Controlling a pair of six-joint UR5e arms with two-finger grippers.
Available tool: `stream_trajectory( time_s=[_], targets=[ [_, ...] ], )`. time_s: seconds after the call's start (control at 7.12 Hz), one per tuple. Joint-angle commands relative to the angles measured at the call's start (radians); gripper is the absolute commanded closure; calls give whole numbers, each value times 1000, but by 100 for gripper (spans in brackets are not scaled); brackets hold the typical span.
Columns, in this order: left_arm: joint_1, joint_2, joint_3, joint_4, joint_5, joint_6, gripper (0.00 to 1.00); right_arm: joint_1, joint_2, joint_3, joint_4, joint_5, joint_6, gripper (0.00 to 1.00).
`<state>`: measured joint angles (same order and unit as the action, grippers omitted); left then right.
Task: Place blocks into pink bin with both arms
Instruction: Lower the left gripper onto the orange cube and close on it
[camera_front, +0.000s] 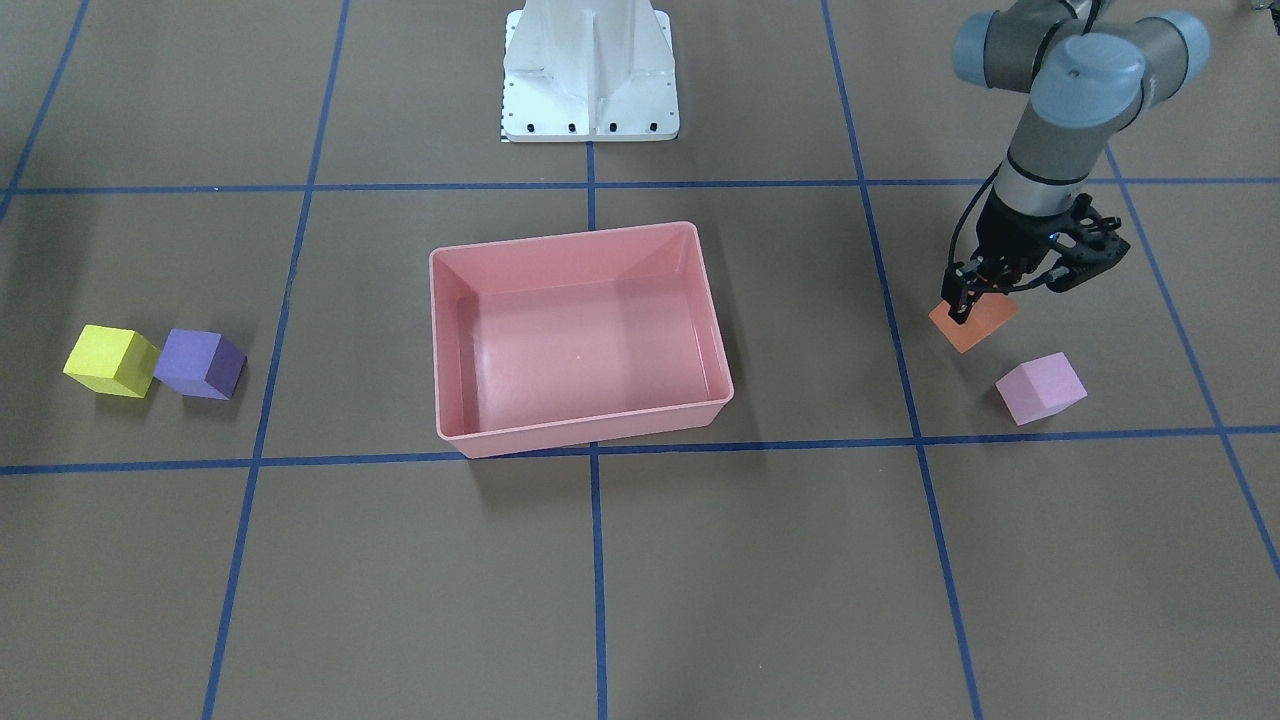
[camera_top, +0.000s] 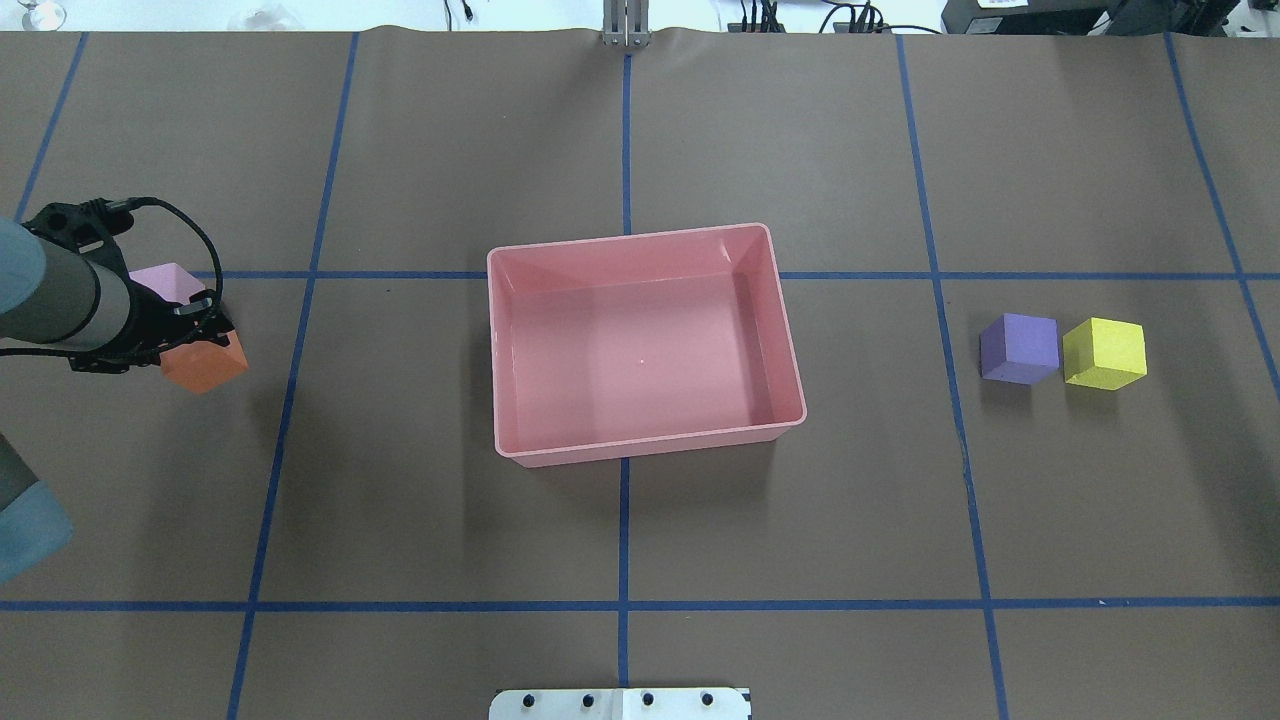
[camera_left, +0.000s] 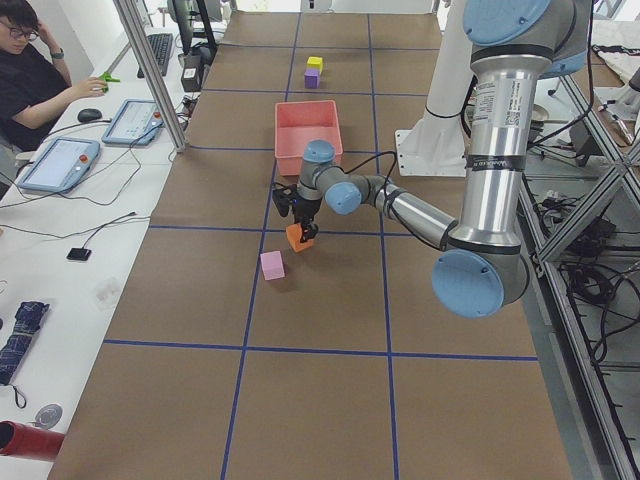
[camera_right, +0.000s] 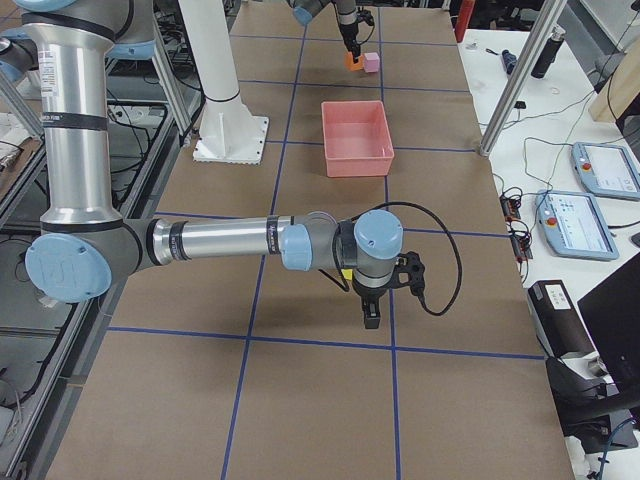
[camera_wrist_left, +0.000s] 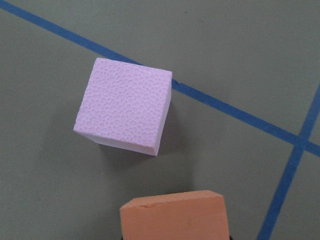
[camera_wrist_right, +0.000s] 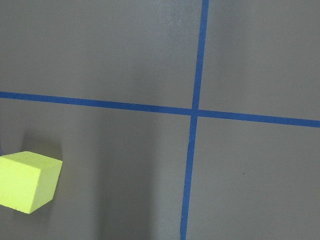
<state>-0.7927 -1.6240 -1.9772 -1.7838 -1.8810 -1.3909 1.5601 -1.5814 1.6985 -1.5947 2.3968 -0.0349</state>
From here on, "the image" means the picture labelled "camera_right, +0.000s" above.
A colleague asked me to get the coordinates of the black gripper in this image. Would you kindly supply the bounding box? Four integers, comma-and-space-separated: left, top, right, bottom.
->
339, 22, 361, 64
353, 285, 387, 329

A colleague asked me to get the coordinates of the orange foam block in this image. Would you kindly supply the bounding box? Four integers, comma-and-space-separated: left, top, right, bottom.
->
344, 51, 363, 72

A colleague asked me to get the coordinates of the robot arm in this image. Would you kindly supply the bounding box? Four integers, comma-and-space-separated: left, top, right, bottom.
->
287, 0, 361, 63
21, 1, 403, 329

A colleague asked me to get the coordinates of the pink plastic bin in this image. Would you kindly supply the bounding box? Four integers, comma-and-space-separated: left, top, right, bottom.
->
321, 100, 395, 178

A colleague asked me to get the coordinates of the pink foam block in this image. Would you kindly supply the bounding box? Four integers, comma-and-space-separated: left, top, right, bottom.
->
363, 52, 380, 73

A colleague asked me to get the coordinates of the red fire extinguisher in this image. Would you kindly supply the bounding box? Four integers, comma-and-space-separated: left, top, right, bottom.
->
454, 0, 476, 43

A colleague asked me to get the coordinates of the small circuit board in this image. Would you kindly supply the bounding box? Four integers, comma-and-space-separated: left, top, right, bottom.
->
499, 195, 521, 222

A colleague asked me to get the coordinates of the black box with label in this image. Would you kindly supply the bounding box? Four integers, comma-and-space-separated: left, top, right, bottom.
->
527, 280, 595, 359

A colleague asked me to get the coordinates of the black water bottle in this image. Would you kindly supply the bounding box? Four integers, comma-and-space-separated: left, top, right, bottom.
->
531, 25, 566, 79

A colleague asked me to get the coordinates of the near teach pendant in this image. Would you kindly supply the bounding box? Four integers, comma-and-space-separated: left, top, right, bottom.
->
536, 190, 619, 261

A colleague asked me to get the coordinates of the teach pendant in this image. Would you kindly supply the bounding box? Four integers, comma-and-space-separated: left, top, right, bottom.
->
571, 142, 639, 201
536, 190, 619, 261

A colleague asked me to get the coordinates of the black monitor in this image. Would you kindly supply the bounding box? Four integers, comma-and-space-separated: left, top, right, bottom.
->
578, 255, 640, 391

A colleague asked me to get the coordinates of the wooden board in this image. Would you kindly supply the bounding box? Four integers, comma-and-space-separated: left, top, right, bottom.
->
589, 39, 639, 122

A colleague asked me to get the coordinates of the far teach pendant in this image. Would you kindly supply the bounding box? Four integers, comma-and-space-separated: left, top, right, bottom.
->
571, 142, 639, 201

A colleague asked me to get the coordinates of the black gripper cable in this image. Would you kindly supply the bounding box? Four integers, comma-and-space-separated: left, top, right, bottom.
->
319, 201, 463, 316

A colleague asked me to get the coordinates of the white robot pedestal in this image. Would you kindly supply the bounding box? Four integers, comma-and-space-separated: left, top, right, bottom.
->
179, 0, 269, 165

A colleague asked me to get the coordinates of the aluminium frame post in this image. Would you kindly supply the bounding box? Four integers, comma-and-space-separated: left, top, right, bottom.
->
478, 0, 567, 157

